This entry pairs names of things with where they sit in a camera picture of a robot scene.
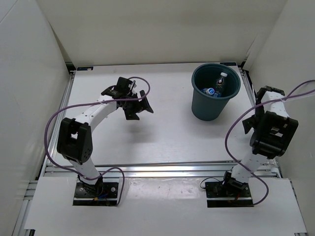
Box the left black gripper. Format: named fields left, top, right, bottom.
left=121, top=90, right=153, bottom=120

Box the clear bottle blue label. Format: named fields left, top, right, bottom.
left=214, top=72, right=227, bottom=97

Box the crushed bottle blue label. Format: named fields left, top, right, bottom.
left=201, top=88, right=215, bottom=96

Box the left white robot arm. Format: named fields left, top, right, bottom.
left=57, top=77, right=153, bottom=197

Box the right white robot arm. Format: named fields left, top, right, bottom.
left=221, top=86, right=298, bottom=197

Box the dark teal plastic bin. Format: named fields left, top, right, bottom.
left=191, top=63, right=241, bottom=121

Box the right blue sticker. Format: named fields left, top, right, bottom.
left=221, top=62, right=237, bottom=66

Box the blue sticker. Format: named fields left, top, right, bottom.
left=221, top=62, right=237, bottom=66
left=76, top=66, right=94, bottom=71

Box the left blue sticker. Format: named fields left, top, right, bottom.
left=76, top=66, right=94, bottom=71

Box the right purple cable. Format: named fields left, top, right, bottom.
left=225, top=80, right=315, bottom=206

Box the purple cable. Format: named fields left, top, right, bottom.
left=225, top=80, right=315, bottom=206
left=44, top=76, right=151, bottom=207

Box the aluminium front rail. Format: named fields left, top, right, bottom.
left=40, top=161, right=281, bottom=178

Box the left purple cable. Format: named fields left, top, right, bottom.
left=44, top=76, right=151, bottom=207

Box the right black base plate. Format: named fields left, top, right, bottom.
left=199, top=177, right=253, bottom=208

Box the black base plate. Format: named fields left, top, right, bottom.
left=199, top=177, right=253, bottom=208
left=72, top=178, right=120, bottom=207

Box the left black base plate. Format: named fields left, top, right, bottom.
left=72, top=178, right=120, bottom=207

